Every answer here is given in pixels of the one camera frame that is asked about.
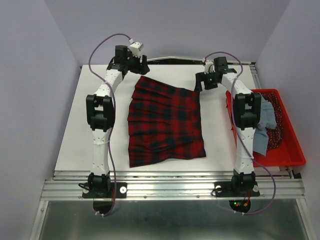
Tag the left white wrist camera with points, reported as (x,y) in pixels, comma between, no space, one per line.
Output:
(136,48)

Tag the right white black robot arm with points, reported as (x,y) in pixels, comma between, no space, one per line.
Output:
(245,108)

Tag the red navy plaid skirt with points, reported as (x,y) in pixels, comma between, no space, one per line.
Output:
(164,122)

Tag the dark red dotted skirt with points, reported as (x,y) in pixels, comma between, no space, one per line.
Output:
(275,136)

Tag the aluminium right side rail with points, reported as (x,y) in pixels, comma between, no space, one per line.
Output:
(254,74)

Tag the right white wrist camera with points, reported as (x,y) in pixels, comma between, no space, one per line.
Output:
(209,67)

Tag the aluminium front rail frame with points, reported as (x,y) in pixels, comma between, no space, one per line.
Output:
(171,185)

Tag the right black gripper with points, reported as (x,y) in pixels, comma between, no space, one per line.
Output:
(200,76)

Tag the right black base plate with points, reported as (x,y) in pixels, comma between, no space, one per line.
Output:
(226,189)

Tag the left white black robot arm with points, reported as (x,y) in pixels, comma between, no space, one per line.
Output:
(101,113)

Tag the light blue denim skirt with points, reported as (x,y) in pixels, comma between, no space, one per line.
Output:
(267,121)

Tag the red plastic bin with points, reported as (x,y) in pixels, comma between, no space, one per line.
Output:
(289,153)

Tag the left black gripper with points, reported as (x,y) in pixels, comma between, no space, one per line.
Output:
(139,68)

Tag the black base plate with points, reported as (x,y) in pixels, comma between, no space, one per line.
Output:
(226,189)
(120,192)

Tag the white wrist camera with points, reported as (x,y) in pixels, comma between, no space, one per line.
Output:
(209,67)
(136,48)

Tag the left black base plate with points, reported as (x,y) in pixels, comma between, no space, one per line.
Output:
(120,192)

